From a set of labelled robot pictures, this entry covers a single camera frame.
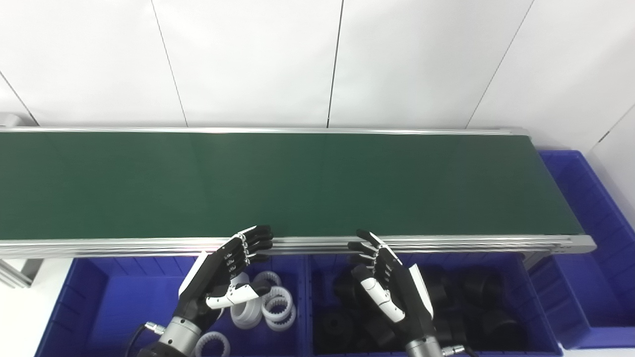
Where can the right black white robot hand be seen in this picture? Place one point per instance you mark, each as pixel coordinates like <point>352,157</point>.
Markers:
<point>402,292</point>

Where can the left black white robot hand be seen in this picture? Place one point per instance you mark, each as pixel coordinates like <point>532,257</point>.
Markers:
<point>208,282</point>

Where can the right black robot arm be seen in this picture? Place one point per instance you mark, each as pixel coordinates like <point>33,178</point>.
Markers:
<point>421,348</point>

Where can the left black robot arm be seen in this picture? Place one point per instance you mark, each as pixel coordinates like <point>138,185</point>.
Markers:
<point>176,337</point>

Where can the black cylindrical part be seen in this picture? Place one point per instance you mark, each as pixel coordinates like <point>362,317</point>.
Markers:
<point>439,282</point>
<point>335,329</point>
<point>345,290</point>
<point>378,334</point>
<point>501,329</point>
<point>476,285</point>

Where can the blue bin with white rings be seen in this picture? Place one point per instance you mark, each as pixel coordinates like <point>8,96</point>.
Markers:
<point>124,307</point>

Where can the green conveyor belt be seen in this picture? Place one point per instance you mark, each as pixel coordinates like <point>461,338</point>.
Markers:
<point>297,183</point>
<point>124,246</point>

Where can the aluminium conveyor leg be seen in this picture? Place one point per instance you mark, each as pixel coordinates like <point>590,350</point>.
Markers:
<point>17,275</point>
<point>536,259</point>

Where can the blue bin with black parts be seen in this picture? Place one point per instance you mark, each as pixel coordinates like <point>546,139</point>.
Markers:
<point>538,317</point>

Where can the empty blue bin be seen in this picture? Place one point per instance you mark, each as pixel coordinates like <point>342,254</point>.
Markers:
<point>595,277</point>

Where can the grey conveyor end housing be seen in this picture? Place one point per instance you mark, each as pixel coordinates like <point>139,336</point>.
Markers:
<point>9,120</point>

